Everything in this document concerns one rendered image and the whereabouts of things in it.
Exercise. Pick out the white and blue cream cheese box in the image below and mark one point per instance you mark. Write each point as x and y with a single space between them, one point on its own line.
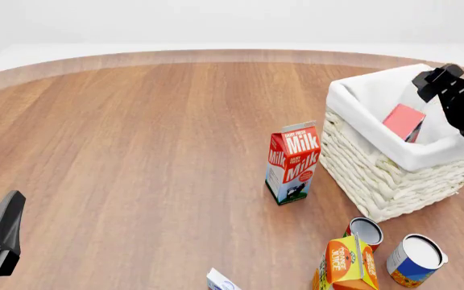
220 282

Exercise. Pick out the tin with red label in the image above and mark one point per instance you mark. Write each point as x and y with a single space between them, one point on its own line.
367 231

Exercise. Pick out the orange juice carton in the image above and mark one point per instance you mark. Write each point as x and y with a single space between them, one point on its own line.
345 266

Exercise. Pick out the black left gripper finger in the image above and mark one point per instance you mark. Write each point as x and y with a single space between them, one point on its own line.
4 217

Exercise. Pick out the tin with blue white label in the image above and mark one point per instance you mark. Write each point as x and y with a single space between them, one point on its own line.
415 256

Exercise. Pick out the white cloth basket liner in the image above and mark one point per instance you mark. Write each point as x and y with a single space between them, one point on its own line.
361 102

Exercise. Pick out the red butter box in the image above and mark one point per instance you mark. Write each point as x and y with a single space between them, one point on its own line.
403 119

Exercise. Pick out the red and white milk carton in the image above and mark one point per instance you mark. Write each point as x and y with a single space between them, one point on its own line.
296 163

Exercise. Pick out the white woven basket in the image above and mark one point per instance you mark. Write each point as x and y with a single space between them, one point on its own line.
385 184

